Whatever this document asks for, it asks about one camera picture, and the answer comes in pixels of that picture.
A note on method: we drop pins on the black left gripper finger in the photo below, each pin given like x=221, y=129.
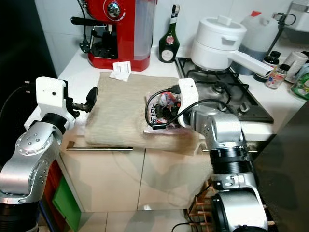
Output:
x=91, y=96

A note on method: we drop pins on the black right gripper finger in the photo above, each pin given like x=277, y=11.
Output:
x=165, y=118
x=154, y=115

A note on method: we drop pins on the clear plastic food pack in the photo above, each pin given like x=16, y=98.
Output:
x=153, y=129

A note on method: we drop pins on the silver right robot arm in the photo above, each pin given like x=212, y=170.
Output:
x=222, y=130

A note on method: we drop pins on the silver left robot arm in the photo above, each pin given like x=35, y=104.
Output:
x=31, y=164

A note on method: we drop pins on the beige cloth mat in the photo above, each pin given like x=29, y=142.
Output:
x=116, y=111

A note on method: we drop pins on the white paper card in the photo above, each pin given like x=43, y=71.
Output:
x=121, y=70

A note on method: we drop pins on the dark green liqueur bottle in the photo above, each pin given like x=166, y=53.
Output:
x=169, y=46

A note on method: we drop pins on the red espresso machine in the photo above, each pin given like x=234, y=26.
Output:
x=125, y=34

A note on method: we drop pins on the black gas stove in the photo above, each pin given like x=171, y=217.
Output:
x=246, y=99

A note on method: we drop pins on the white lidded saucepan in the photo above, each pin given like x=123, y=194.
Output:
x=215, y=46

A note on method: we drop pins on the cream kitchen cabinet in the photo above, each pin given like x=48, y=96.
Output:
x=106, y=179

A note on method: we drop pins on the red box with print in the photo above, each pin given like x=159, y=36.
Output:
x=50, y=188

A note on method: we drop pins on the wooden slatted rack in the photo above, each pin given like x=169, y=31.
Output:
x=203, y=208

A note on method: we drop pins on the green box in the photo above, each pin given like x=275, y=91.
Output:
x=68, y=205

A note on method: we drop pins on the small glass jar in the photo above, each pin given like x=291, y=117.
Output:
x=276, y=77

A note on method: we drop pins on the black capped bottle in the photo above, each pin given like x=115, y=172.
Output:
x=273, y=57

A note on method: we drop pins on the white jug red cap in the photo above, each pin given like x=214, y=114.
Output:
x=260, y=34

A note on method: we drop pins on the green printed packet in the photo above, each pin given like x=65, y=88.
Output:
x=301, y=84

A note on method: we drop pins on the white cup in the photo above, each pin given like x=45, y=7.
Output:
x=297, y=63

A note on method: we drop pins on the grey appliance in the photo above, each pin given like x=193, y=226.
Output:
x=298, y=14

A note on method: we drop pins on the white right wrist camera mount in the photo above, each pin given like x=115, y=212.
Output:
x=187, y=94

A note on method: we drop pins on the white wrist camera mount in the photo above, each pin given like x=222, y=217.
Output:
x=50, y=94
x=187, y=94

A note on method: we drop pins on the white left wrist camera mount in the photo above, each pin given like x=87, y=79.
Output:
x=50, y=94

